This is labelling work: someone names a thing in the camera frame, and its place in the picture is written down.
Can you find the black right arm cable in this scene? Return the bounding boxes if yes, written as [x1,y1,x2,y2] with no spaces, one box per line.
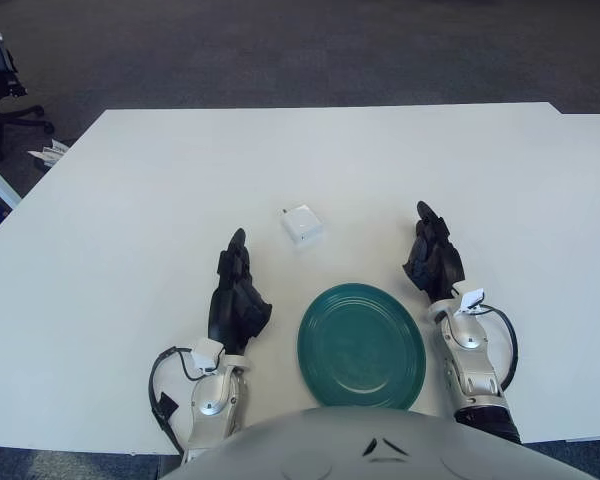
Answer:
[472,303,519,391]

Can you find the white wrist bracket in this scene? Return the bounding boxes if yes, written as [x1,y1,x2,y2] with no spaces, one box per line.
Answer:
[458,287,486,314]
[191,338,225,374]

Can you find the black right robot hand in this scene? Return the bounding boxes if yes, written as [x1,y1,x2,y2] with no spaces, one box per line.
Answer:
[402,200,467,304]

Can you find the white paper scraps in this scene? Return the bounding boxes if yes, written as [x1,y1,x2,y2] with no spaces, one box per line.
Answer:
[28,139,70,166]

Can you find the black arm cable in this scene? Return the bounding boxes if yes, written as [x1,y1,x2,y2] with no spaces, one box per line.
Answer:
[148,346,206,451]
[472,303,519,391]

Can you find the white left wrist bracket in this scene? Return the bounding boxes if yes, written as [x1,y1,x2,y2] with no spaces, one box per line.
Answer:
[191,338,225,374]

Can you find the white square charger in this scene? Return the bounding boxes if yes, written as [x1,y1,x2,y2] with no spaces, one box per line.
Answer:
[278,203,326,250]

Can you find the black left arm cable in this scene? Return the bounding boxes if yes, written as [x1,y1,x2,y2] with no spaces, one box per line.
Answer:
[148,346,206,451]

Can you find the grey robot torso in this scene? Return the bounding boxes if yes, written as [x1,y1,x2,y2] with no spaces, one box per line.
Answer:
[159,405,571,480]

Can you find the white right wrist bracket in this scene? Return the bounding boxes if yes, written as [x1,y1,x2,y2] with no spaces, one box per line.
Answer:
[458,287,486,314]

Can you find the white furniture panel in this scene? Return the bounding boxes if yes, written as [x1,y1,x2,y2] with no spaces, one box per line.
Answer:
[0,152,23,210]

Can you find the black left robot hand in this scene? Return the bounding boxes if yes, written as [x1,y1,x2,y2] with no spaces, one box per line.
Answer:
[207,227,274,354]

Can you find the green round plate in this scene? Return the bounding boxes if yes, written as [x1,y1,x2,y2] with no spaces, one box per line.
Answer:
[296,282,427,412]

